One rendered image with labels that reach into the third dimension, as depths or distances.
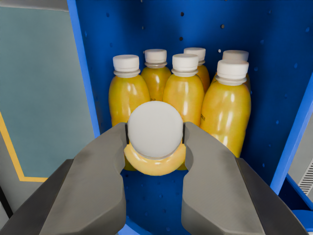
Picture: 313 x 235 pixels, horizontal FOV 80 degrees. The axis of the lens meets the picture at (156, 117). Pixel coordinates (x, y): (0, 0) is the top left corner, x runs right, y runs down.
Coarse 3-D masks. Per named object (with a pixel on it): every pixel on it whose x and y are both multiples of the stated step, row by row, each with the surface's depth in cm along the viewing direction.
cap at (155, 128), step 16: (144, 112) 13; (160, 112) 13; (176, 112) 13; (128, 128) 13; (144, 128) 13; (160, 128) 13; (176, 128) 13; (144, 144) 12; (160, 144) 12; (176, 144) 12
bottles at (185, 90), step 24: (192, 48) 34; (120, 72) 28; (144, 72) 33; (168, 72) 34; (192, 72) 28; (120, 96) 28; (144, 96) 29; (168, 96) 29; (192, 96) 28; (120, 120) 30; (192, 120) 30
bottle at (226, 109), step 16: (224, 80) 25; (240, 80) 25; (208, 96) 27; (224, 96) 25; (240, 96) 25; (208, 112) 27; (224, 112) 25; (240, 112) 25; (208, 128) 28; (224, 128) 26; (240, 128) 26; (224, 144) 27; (240, 144) 28
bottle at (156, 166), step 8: (128, 152) 16; (136, 152) 15; (176, 152) 15; (184, 152) 16; (128, 160) 18; (136, 160) 16; (144, 160) 15; (152, 160) 15; (160, 160) 15; (168, 160) 15; (176, 160) 16; (184, 160) 18; (136, 168) 17; (144, 168) 16; (152, 168) 16; (160, 168) 16; (168, 168) 16; (176, 168) 18
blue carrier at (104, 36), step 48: (96, 0) 26; (144, 0) 32; (192, 0) 34; (240, 0) 31; (288, 0) 25; (96, 48) 27; (144, 48) 36; (240, 48) 33; (288, 48) 26; (96, 96) 27; (288, 96) 26; (288, 144) 19; (144, 192) 36
